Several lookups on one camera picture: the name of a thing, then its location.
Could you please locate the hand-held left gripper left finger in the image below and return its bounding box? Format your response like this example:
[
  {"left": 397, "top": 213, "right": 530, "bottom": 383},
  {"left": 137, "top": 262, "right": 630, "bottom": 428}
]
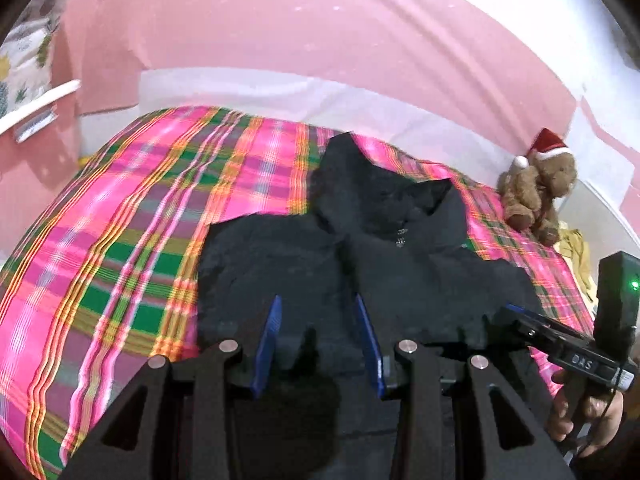
[{"left": 60, "top": 294, "right": 283, "bottom": 480}]

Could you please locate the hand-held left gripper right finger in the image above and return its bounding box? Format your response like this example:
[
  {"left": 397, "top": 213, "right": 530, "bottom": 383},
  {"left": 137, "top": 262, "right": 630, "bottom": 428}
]
[{"left": 353, "top": 291, "right": 577, "bottom": 480}]

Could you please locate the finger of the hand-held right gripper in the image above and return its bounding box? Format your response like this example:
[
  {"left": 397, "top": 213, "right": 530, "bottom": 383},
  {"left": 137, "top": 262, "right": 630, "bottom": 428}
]
[{"left": 492, "top": 302, "right": 597, "bottom": 361}]

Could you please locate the black shirt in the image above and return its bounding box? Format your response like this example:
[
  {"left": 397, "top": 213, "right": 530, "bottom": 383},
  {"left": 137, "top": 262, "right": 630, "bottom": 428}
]
[{"left": 196, "top": 131, "right": 568, "bottom": 480}]

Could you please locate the person's right hand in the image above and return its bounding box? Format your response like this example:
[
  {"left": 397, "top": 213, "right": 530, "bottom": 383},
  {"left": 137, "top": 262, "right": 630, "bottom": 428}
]
[{"left": 544, "top": 366, "right": 627, "bottom": 461}]

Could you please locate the yellow cloth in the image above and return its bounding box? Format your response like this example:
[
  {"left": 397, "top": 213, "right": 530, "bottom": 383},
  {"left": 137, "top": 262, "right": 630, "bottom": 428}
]
[{"left": 559, "top": 227, "right": 600, "bottom": 307}]

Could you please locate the brown teddy bear santa hat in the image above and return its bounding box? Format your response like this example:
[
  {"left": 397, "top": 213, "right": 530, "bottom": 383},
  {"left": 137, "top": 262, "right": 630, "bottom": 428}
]
[{"left": 497, "top": 128, "right": 579, "bottom": 247}]

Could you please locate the pink plaid blanket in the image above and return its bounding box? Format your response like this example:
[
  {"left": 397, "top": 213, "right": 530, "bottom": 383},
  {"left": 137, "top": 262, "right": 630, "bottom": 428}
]
[{"left": 0, "top": 106, "right": 601, "bottom": 480}]

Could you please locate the floral printed cloth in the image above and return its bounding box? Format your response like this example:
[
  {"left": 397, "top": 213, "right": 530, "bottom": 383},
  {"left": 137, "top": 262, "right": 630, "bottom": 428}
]
[{"left": 0, "top": 0, "right": 77, "bottom": 122}]

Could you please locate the white curved bed frame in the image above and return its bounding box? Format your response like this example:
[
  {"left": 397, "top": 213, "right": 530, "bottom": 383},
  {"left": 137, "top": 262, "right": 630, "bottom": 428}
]
[{"left": 564, "top": 179, "right": 640, "bottom": 261}]

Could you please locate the white rail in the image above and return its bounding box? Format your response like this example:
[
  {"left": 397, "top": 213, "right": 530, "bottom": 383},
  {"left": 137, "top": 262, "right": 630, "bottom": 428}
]
[{"left": 0, "top": 79, "right": 82, "bottom": 134}]

